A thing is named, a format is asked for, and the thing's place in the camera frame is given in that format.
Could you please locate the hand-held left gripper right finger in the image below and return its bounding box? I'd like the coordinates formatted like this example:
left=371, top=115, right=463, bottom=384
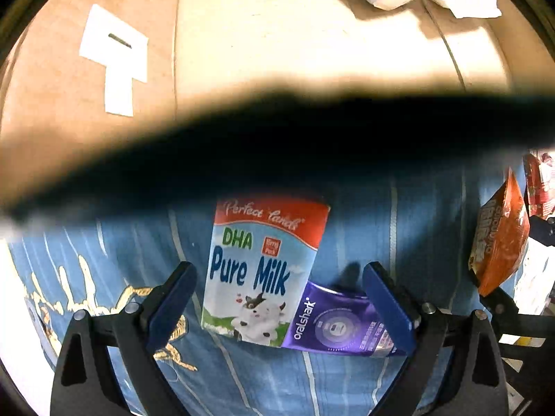
left=362, top=262, right=509, bottom=416

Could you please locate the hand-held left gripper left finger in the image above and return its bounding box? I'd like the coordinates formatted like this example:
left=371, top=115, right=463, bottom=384
left=50, top=261, right=198, bottom=416

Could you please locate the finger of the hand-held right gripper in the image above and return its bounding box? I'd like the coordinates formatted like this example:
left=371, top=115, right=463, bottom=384
left=479, top=287, right=555, bottom=347

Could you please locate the purple toothpaste box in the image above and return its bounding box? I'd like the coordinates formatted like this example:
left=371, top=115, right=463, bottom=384
left=281, top=281, right=408, bottom=358

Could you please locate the orange snack packet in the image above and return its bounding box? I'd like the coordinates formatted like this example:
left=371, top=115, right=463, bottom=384
left=468, top=167, right=531, bottom=297

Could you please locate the white and red milk carton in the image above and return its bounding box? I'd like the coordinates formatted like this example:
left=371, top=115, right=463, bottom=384
left=202, top=198, right=331, bottom=348

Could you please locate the blue printed blanket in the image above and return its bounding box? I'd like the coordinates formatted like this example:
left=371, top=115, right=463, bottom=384
left=6, top=156, right=527, bottom=416

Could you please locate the red snack packet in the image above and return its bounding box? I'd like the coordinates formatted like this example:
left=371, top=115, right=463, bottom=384
left=522, top=151, right=555, bottom=221

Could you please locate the dark blurred bar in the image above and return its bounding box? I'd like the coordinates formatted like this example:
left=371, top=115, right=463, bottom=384
left=0, top=77, right=555, bottom=228

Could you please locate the white paper label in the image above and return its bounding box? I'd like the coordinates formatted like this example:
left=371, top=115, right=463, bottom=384
left=79, top=4, right=149, bottom=117

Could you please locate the brown cardboard box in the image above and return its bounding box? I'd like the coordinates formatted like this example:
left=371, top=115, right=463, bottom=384
left=0, top=0, right=516, bottom=139

